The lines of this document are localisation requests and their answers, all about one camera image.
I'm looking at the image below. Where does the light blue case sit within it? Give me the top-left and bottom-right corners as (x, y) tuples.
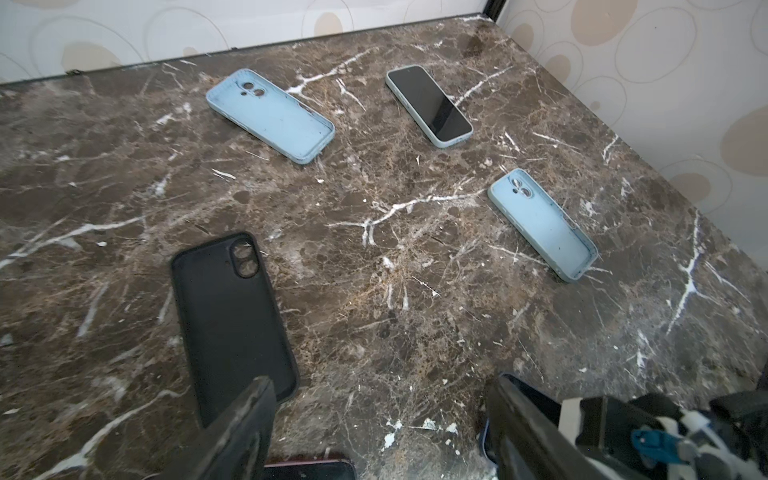
(384, 71), (475, 150)
(487, 168), (598, 283)
(206, 69), (335, 165)

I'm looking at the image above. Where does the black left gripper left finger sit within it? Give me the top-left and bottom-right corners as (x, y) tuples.
(155, 376), (277, 480)

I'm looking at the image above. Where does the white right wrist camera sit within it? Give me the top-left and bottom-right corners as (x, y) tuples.
(558, 390), (767, 479)

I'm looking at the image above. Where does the white-edged phone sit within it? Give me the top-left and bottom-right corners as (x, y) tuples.
(384, 64), (475, 150)

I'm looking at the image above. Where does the black phone case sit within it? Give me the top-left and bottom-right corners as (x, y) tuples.
(170, 232), (300, 427)

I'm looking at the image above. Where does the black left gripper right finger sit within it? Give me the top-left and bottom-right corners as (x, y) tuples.
(486, 374), (605, 479)

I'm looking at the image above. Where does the purple-edged phone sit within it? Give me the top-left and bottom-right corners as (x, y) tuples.
(263, 459), (358, 480)

